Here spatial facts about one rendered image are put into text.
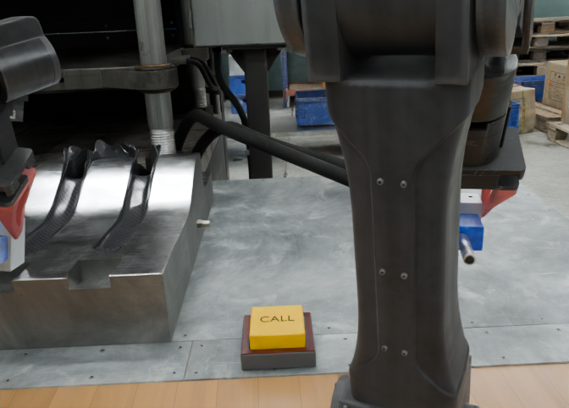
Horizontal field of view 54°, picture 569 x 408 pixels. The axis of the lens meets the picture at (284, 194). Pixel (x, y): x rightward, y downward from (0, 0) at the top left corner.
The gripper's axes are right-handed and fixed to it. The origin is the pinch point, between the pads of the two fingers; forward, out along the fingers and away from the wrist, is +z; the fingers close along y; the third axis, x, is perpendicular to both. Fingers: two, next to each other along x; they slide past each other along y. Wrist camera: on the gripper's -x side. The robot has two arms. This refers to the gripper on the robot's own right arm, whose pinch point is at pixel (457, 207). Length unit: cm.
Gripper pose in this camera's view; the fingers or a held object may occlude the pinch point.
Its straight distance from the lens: 65.8
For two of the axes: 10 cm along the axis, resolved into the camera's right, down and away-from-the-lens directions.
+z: 1.1, 6.8, 7.2
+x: -1.3, 7.3, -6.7
